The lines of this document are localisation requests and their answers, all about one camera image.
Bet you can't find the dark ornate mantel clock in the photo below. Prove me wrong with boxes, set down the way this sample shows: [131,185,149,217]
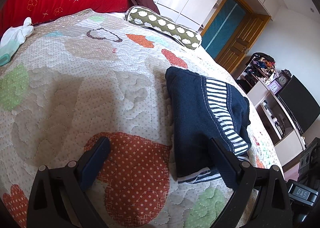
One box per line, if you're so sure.
[278,69,292,91]

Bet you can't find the purple alarm clock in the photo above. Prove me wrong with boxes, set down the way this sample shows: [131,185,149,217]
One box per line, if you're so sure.
[267,80,282,94]

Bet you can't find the white television cabinet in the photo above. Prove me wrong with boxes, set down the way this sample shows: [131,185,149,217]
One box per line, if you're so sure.
[246,78,307,166]

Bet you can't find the green bolster pillow white spots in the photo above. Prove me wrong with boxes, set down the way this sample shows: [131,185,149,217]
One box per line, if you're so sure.
[125,6,202,50]

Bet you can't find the white shoe rack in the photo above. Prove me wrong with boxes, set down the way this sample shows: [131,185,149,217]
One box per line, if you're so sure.
[236,53,279,94]

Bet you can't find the dark navy pants striped waistband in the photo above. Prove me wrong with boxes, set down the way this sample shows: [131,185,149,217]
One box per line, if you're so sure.
[165,66,252,184]

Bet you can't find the white cloth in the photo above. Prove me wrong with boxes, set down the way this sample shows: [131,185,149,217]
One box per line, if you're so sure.
[0,17,34,49]

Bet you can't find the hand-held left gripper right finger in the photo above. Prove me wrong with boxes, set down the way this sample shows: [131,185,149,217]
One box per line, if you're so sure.
[209,138,293,228]

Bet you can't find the wooden door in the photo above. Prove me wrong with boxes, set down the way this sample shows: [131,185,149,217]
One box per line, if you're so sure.
[216,15,272,74]

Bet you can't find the pile of clothes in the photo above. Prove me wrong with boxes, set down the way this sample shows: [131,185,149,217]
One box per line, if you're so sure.
[250,53,277,74]

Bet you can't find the mint green cloth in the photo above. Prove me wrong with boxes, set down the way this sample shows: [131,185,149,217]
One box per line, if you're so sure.
[0,41,22,67]

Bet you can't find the patchwork quilted bed cover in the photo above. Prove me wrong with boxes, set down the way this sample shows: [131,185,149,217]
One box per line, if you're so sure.
[0,10,284,228]

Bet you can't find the black television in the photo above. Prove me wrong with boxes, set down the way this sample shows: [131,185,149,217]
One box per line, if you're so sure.
[277,75,320,135]

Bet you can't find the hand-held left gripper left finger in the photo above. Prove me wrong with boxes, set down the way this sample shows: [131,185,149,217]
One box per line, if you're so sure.
[26,137,111,228]

